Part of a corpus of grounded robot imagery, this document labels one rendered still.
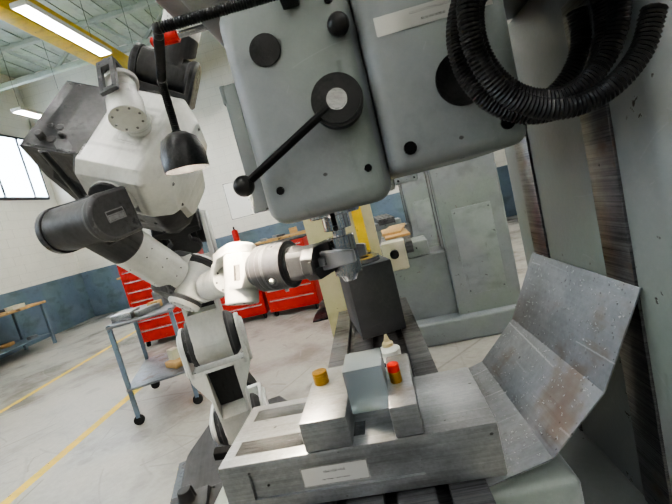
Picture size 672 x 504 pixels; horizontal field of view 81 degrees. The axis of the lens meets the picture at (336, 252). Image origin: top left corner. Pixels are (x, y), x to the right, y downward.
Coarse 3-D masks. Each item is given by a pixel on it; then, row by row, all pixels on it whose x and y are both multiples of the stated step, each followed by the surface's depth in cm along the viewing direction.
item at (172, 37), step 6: (174, 30) 74; (186, 30) 74; (192, 30) 73; (198, 30) 74; (204, 30) 74; (168, 36) 73; (174, 36) 73; (180, 36) 74; (186, 36) 74; (150, 42) 74; (168, 42) 74; (174, 42) 74
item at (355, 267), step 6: (348, 240) 66; (354, 240) 67; (330, 246) 67; (336, 246) 66; (342, 246) 65; (348, 246) 66; (354, 246) 66; (348, 264) 66; (354, 264) 66; (360, 264) 67; (336, 270) 67; (342, 270) 66; (348, 270) 66; (354, 270) 66; (360, 270) 67; (342, 276) 67
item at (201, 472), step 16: (272, 400) 171; (208, 432) 157; (192, 448) 148; (208, 448) 145; (192, 464) 138; (208, 464) 135; (192, 480) 129; (208, 480) 126; (192, 496) 112; (208, 496) 114
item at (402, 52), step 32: (352, 0) 52; (384, 0) 51; (416, 0) 51; (448, 0) 50; (384, 32) 51; (416, 32) 51; (384, 64) 52; (416, 64) 52; (448, 64) 51; (512, 64) 51; (384, 96) 53; (416, 96) 52; (448, 96) 52; (384, 128) 54; (416, 128) 53; (448, 128) 53; (480, 128) 52; (512, 128) 52; (416, 160) 54; (448, 160) 54
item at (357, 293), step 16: (368, 256) 106; (368, 272) 100; (384, 272) 101; (352, 288) 100; (368, 288) 100; (384, 288) 101; (352, 304) 104; (368, 304) 101; (384, 304) 101; (400, 304) 102; (352, 320) 115; (368, 320) 101; (384, 320) 102; (400, 320) 102; (368, 336) 102
